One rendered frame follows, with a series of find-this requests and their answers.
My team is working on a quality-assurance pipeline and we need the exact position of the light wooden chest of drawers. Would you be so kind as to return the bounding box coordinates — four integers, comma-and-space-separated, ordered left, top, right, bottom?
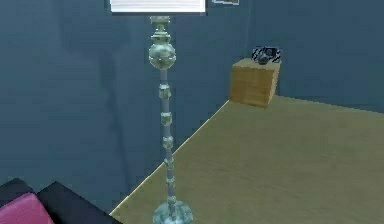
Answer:
229, 57, 282, 109

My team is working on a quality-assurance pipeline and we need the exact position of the black round alarm clock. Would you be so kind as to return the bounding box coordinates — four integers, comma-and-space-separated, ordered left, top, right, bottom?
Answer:
256, 46, 274, 66

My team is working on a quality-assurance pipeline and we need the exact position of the pink cushion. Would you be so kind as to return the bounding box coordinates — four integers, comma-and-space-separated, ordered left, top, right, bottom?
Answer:
0, 192, 55, 224

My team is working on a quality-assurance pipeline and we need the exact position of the black sofa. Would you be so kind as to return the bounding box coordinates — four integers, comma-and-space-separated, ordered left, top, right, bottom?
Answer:
0, 177, 123, 224

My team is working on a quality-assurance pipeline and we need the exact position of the grey-green floor lamp white shade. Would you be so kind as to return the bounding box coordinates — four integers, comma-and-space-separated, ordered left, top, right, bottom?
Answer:
109, 0, 207, 224

